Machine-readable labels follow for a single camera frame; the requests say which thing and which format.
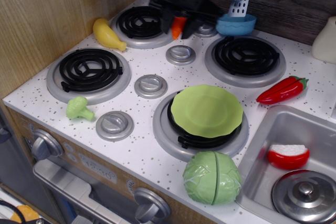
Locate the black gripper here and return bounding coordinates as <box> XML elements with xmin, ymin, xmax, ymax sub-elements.
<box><xmin>150</xmin><ymin>0</ymin><xmax>223</xmax><ymax>39</ymax></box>

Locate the orange toy carrot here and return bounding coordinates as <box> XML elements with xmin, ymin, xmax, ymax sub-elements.
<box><xmin>171</xmin><ymin>17</ymin><xmax>187</xmax><ymax>40</ymax></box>

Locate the light green plastic plate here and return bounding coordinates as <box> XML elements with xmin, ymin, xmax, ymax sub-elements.
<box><xmin>170</xmin><ymin>84</ymin><xmax>243</xmax><ymax>138</ymax></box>

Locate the silver stove knob top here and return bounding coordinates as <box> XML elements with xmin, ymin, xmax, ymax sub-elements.
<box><xmin>194</xmin><ymin>24</ymin><xmax>218</xmax><ymax>38</ymax></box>

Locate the silver stove knob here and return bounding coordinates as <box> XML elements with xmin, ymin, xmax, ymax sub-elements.
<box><xmin>165</xmin><ymin>45</ymin><xmax>196</xmax><ymax>66</ymax></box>
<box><xmin>96</xmin><ymin>111</ymin><xmax>134</xmax><ymax>142</ymax></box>
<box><xmin>134</xmin><ymin>74</ymin><xmax>168</xmax><ymax>99</ymax></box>
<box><xmin>194</xmin><ymin>24</ymin><xmax>218</xmax><ymax>38</ymax></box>

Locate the silver stove knob upper middle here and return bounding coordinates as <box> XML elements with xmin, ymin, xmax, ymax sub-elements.
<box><xmin>165</xmin><ymin>45</ymin><xmax>196</xmax><ymax>66</ymax></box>

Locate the back left black burner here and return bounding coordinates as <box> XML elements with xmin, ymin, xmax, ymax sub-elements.
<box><xmin>111</xmin><ymin>6</ymin><xmax>173</xmax><ymax>49</ymax></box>

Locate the black burner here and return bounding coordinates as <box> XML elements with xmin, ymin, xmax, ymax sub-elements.
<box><xmin>204</xmin><ymin>36</ymin><xmax>286</xmax><ymax>88</ymax></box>
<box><xmin>152</xmin><ymin>92</ymin><xmax>248</xmax><ymax>162</ymax></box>
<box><xmin>111</xmin><ymin>6</ymin><xmax>173</xmax><ymax>49</ymax></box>
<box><xmin>46</xmin><ymin>48</ymin><xmax>131</xmax><ymax>105</ymax></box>

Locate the blue plastic bowl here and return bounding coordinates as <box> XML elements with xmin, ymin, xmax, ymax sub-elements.
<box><xmin>216</xmin><ymin>14</ymin><xmax>257</xmax><ymax>36</ymax></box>

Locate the silver slotted spatula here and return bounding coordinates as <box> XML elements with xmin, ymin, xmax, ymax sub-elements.
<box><xmin>228</xmin><ymin>0</ymin><xmax>249</xmax><ymax>18</ymax></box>

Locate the silver stove knob lower middle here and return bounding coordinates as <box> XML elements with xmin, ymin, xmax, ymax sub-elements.
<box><xmin>134</xmin><ymin>74</ymin><xmax>168</xmax><ymax>99</ymax></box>

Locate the yellow toy squash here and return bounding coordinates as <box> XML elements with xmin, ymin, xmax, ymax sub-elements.
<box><xmin>92</xmin><ymin>18</ymin><xmax>127</xmax><ymax>51</ymax></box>

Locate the back right black burner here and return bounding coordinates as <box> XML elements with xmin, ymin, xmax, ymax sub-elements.
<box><xmin>204</xmin><ymin>36</ymin><xmax>286</xmax><ymax>88</ymax></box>

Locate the front left black burner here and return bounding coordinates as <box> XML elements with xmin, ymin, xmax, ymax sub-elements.
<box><xmin>46</xmin><ymin>48</ymin><xmax>131</xmax><ymax>105</ymax></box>

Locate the front right black burner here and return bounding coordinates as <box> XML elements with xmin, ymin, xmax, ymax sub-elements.
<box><xmin>152</xmin><ymin>92</ymin><xmax>248</xmax><ymax>162</ymax></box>

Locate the silver stove knob bottom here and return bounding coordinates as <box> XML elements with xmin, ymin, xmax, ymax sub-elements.
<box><xmin>96</xmin><ymin>111</ymin><xmax>134</xmax><ymax>142</ymax></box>

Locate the red toy chili pepper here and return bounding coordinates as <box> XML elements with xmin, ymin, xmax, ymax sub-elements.
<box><xmin>256</xmin><ymin>76</ymin><xmax>309</xmax><ymax>105</ymax></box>

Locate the green toy broccoli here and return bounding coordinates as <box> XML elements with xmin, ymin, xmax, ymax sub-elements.
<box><xmin>66</xmin><ymin>97</ymin><xmax>94</xmax><ymax>121</ymax></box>

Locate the silver toy sink basin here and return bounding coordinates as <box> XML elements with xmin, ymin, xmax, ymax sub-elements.
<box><xmin>237</xmin><ymin>105</ymin><xmax>335</xmax><ymax>223</ymax></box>

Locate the cream toy faucet base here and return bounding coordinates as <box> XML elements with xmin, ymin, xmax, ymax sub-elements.
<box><xmin>312</xmin><ymin>16</ymin><xmax>335</xmax><ymax>64</ymax></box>

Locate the green toy cabbage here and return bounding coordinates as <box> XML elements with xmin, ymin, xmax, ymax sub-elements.
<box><xmin>183</xmin><ymin>151</ymin><xmax>242</xmax><ymax>205</ymax></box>

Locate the oven clock display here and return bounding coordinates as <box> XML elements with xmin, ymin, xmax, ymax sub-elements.
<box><xmin>78</xmin><ymin>153</ymin><xmax>118</xmax><ymax>184</ymax></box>

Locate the red bowl of rice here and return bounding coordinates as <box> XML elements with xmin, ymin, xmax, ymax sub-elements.
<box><xmin>267</xmin><ymin>145</ymin><xmax>310</xmax><ymax>170</ymax></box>

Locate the left silver oven dial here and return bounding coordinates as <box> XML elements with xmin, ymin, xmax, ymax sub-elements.
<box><xmin>31</xmin><ymin>129</ymin><xmax>64</xmax><ymax>161</ymax></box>

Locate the silver oven dial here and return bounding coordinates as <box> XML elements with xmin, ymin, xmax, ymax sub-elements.
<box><xmin>31</xmin><ymin>129</ymin><xmax>64</xmax><ymax>161</ymax></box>
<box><xmin>134</xmin><ymin>187</ymin><xmax>171</xmax><ymax>223</ymax></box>

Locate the right silver oven dial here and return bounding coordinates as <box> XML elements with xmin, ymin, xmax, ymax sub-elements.
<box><xmin>134</xmin><ymin>187</ymin><xmax>171</xmax><ymax>223</ymax></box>

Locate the stainless steel pot lid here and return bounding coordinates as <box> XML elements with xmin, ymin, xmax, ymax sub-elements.
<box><xmin>271</xmin><ymin>169</ymin><xmax>335</xmax><ymax>223</ymax></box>

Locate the silver oven door handle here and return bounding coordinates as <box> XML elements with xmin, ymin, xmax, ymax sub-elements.
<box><xmin>33</xmin><ymin>159</ymin><xmax>128</xmax><ymax>223</ymax></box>

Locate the yellow object with cable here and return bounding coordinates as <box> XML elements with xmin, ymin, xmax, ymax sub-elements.
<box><xmin>1</xmin><ymin>200</ymin><xmax>46</xmax><ymax>224</ymax></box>

